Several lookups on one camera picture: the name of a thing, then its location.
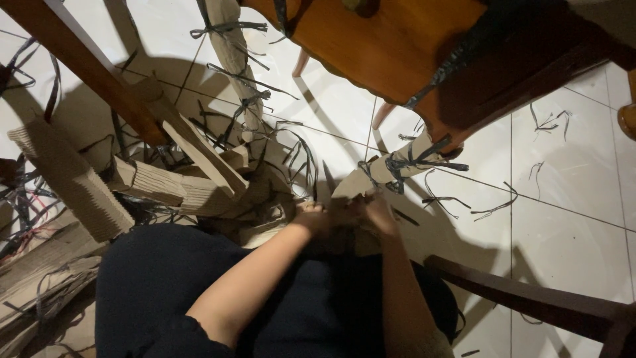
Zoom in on folded corrugated cardboard sheet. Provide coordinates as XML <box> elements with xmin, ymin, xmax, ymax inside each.
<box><xmin>106</xmin><ymin>155</ymin><xmax>295</xmax><ymax>220</ymax></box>

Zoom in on person's right hand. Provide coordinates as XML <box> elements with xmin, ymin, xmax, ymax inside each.
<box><xmin>348</xmin><ymin>191</ymin><xmax>400</xmax><ymax>242</ymax></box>

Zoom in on tall cardboard-wrapped table leg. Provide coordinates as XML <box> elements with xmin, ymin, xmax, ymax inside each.
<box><xmin>203</xmin><ymin>0</ymin><xmax>270</xmax><ymax>146</ymax></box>

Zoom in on pale wooden table leg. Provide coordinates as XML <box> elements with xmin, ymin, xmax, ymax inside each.
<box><xmin>291</xmin><ymin>48</ymin><xmax>312</xmax><ymax>78</ymax></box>
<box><xmin>372</xmin><ymin>102</ymin><xmax>397</xmax><ymax>131</ymax></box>

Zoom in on dark wooden chair frame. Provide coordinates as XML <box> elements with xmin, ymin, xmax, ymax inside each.
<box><xmin>424</xmin><ymin>255</ymin><xmax>636</xmax><ymax>358</ymax></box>

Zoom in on pile of black plastic straps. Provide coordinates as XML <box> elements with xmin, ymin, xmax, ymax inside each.
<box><xmin>0</xmin><ymin>37</ymin><xmax>63</xmax><ymax>259</ymax></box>

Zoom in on dark round knob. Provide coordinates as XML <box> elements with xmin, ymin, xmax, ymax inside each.
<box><xmin>342</xmin><ymin>0</ymin><xmax>382</xmax><ymax>19</ymax></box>

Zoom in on flat cardboard wrap on beam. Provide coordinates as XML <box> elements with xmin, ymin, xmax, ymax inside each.
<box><xmin>133</xmin><ymin>79</ymin><xmax>250</xmax><ymax>201</ymax></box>

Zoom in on black strap across table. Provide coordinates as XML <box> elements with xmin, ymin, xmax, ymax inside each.
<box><xmin>401</xmin><ymin>12</ymin><xmax>504</xmax><ymax>111</ymax></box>

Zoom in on heap of cardboard scraps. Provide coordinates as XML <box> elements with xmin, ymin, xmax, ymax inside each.
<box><xmin>0</xmin><ymin>221</ymin><xmax>104</xmax><ymax>358</ymax></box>

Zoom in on orange-brown wooden table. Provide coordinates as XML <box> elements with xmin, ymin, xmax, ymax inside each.
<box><xmin>238</xmin><ymin>0</ymin><xmax>636</xmax><ymax>152</ymax></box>

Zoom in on long corrugated cardboard piece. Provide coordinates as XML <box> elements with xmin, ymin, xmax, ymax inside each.
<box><xmin>7</xmin><ymin>117</ymin><xmax>136</xmax><ymax>243</ymax></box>

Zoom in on brown wooden beam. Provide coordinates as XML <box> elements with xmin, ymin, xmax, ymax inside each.
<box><xmin>0</xmin><ymin>0</ymin><xmax>171</xmax><ymax>146</ymax></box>

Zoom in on person's dark clothing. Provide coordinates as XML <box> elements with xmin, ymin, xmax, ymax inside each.
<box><xmin>94</xmin><ymin>223</ymin><xmax>465</xmax><ymax>358</ymax></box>

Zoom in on person's left hand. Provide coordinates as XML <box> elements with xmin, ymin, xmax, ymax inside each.
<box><xmin>292</xmin><ymin>200</ymin><xmax>335</xmax><ymax>239</ymax></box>

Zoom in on cardboard wrap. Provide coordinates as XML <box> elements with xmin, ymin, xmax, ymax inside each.
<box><xmin>133</xmin><ymin>79</ymin><xmax>250</xmax><ymax>201</ymax></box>
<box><xmin>331</xmin><ymin>130</ymin><xmax>465</xmax><ymax>201</ymax></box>

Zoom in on short black strap scrap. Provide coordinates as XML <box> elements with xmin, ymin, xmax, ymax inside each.
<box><xmin>392</xmin><ymin>206</ymin><xmax>421</xmax><ymax>227</ymax></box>

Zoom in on black strap knots on wrap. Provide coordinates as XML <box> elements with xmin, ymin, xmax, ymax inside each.
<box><xmin>357</xmin><ymin>134</ymin><xmax>470</xmax><ymax>196</ymax></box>

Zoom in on rounded wooden furniture part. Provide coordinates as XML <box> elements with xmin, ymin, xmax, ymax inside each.
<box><xmin>617</xmin><ymin>69</ymin><xmax>636</xmax><ymax>142</ymax></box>

